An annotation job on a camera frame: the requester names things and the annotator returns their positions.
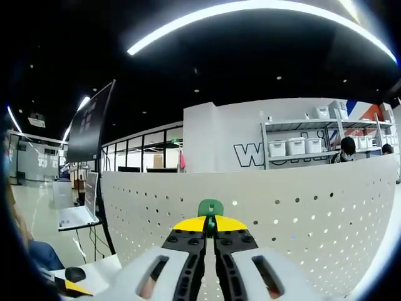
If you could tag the white cabinet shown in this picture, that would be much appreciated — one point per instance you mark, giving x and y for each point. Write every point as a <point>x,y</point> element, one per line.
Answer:
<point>62,194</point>

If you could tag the large black display screen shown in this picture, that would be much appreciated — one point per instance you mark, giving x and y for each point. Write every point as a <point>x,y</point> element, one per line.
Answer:
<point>87,125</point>

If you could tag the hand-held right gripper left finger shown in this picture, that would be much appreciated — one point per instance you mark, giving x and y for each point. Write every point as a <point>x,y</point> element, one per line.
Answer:
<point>188,257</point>

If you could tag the ceiling air conditioner unit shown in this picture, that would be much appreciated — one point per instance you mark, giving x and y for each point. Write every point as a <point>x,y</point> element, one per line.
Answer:
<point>36,121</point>

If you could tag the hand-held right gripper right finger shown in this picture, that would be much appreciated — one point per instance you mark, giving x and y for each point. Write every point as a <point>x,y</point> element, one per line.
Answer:
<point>235,257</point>

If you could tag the row of white storage boxes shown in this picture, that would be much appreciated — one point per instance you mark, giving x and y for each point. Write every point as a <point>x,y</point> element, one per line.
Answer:
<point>296,145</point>

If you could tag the green hook assembly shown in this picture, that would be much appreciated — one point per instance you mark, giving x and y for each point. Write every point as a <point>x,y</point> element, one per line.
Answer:
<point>206,207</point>

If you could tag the white laptop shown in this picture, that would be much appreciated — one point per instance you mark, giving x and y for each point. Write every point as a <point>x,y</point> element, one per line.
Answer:
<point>78,216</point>

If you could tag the white perforated mounting plate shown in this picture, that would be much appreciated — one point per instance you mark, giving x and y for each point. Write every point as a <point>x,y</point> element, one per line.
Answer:
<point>313,203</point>

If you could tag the black display stand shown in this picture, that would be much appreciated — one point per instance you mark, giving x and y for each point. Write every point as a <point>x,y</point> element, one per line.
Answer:
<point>101,194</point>

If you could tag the long ceiling light strip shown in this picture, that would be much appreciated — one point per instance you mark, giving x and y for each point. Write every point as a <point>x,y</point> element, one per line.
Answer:
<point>84,102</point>
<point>141,44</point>
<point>14,119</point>

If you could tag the metal shelving rack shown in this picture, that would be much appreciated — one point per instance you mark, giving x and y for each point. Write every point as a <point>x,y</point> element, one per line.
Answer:
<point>313,123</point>

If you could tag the pink cloth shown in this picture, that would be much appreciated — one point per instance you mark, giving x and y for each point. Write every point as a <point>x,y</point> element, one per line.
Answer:
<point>181,160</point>

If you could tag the black computer mouse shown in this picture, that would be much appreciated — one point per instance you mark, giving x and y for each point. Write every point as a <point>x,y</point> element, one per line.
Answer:
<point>75,274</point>

